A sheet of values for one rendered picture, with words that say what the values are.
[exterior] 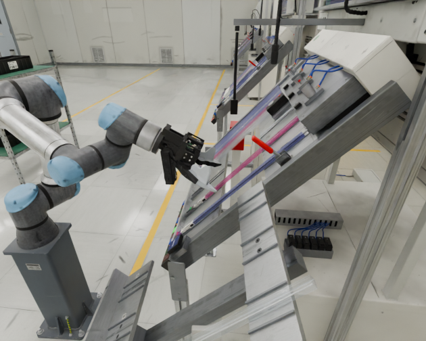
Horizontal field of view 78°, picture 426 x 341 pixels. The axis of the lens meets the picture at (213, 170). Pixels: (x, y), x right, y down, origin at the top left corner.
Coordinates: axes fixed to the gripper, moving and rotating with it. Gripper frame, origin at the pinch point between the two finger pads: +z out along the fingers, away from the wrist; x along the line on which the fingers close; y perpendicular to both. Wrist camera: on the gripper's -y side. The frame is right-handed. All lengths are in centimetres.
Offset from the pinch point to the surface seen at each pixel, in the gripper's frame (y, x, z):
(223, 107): -19, 135, 1
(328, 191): -6, 49, 59
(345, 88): 36.4, -5.9, 10.9
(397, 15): 52, -1, 12
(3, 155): -143, 117, -144
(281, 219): -15.5, 21.2, 35.1
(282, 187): 11.6, -9.9, 12.1
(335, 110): 31.8, -5.9, 12.1
